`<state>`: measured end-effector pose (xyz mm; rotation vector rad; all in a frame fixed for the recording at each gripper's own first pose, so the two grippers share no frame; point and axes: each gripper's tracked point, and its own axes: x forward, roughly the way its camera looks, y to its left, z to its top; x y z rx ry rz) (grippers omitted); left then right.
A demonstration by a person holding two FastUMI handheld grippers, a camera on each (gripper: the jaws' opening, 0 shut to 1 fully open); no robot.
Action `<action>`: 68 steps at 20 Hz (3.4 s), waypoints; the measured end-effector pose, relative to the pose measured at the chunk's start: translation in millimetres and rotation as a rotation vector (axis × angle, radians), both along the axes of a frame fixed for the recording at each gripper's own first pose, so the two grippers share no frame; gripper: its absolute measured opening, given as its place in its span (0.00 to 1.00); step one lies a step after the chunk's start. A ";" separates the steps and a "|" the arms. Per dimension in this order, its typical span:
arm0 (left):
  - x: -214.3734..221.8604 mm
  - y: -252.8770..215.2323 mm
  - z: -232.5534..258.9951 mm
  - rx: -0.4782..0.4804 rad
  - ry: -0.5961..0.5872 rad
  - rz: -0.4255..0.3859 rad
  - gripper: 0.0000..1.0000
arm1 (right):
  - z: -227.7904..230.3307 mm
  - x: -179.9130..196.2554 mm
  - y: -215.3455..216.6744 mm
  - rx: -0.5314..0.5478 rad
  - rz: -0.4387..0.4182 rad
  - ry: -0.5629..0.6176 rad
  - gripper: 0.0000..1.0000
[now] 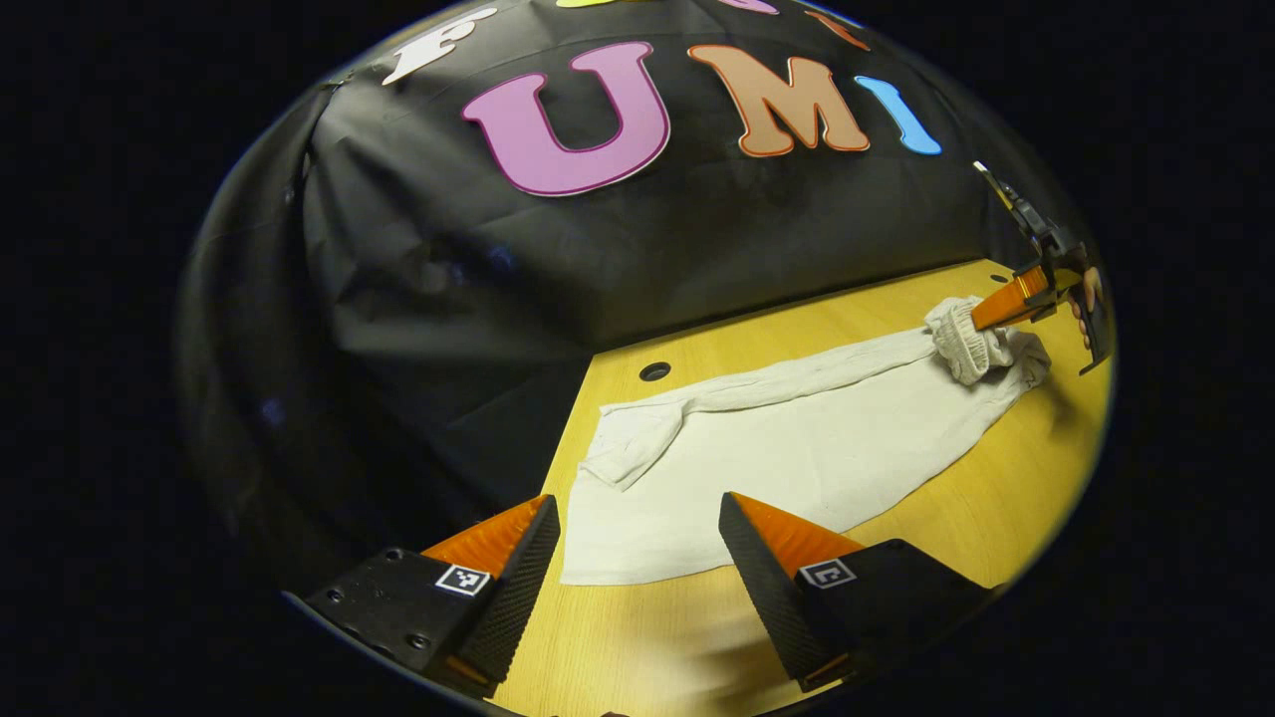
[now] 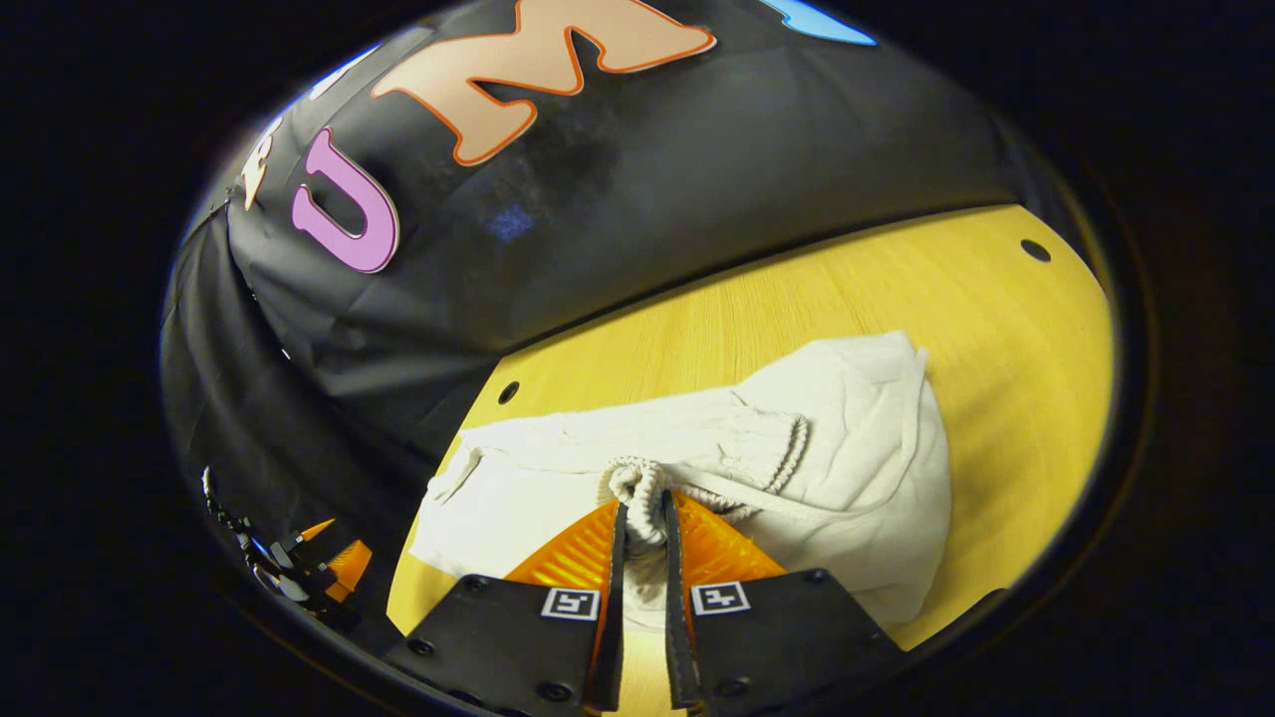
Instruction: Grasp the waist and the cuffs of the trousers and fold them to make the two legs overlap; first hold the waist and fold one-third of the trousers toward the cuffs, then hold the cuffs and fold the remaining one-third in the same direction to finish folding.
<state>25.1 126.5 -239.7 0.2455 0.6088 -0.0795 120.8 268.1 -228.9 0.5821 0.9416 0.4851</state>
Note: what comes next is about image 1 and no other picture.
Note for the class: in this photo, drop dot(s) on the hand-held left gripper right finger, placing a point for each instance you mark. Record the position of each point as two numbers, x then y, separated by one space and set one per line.
767 597

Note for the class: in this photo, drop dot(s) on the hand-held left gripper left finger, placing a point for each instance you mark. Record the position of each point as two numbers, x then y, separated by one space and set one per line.
518 597

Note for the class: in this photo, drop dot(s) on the white jeans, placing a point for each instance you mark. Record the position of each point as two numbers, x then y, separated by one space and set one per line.
797 448

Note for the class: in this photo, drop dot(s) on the black backdrop cloth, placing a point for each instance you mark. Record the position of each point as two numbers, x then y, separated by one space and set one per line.
478 279

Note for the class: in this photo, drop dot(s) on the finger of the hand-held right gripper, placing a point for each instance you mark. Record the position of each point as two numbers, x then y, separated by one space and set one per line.
1011 299

